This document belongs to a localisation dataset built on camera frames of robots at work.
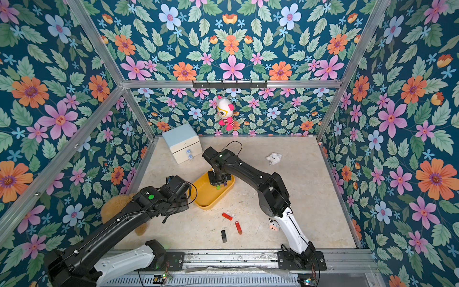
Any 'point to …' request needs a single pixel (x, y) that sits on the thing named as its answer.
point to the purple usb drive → (225, 184)
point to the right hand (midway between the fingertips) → (216, 181)
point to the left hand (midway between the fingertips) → (188, 204)
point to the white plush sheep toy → (274, 158)
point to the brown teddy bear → (116, 202)
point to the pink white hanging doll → (225, 111)
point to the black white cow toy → (273, 224)
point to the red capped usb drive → (227, 216)
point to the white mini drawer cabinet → (184, 142)
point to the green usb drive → (218, 187)
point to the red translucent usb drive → (238, 228)
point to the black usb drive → (223, 236)
